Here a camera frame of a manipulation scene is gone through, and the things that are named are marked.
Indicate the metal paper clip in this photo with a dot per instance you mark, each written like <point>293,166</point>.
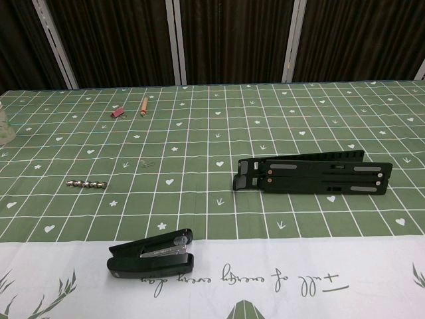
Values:
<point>148,164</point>

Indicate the pink binder clip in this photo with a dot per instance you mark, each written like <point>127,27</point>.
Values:
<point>117,113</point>

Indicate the green checked tablecloth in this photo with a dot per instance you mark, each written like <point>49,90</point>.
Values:
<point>212,139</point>

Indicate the short wooden pencil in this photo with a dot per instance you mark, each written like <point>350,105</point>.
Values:
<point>144,104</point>

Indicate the black folding laptop stand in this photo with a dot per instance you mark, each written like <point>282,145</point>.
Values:
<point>315,181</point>

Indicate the black stapler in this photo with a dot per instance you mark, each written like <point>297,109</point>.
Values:
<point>149,266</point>

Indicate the white paper cup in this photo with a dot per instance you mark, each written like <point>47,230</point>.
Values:
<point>5,129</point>

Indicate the white partition frame post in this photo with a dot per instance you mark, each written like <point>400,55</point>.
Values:
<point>293,40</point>
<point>56,43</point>
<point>421,72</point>
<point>179,43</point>

